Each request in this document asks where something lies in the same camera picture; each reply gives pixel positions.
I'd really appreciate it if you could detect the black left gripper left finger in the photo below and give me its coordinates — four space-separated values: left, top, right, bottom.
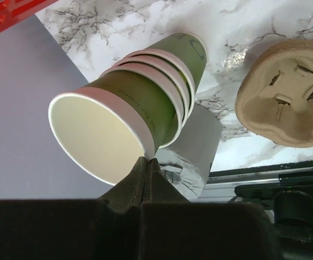
0 158 147 259

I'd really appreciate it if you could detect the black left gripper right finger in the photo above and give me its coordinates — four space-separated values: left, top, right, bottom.
140 159 278 259

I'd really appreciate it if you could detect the green paper coffee cup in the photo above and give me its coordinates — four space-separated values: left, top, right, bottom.
48 68 184 185

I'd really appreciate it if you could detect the stack of green paper cups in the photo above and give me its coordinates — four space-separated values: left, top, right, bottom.
113 32 207 148

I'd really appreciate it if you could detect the brown cardboard cup carrier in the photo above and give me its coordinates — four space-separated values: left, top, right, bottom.
235 40 313 148

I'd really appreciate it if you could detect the red plastic shopping basket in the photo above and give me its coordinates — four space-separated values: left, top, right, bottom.
0 0 57 33

